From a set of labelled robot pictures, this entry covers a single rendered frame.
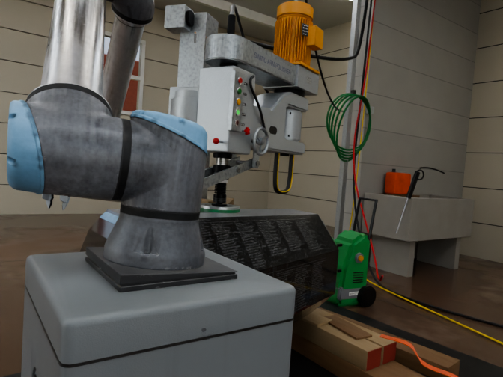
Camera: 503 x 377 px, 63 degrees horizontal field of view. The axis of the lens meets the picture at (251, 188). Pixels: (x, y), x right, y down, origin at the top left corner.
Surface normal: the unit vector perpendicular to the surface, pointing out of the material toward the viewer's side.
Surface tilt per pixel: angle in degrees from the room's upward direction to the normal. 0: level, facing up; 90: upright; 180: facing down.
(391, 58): 90
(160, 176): 97
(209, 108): 90
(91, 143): 76
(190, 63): 90
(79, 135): 66
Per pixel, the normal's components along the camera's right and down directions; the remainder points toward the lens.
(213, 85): -0.55, 0.00
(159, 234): 0.26, -0.30
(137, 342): 0.58, 0.08
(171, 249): 0.51, -0.27
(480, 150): -0.82, -0.03
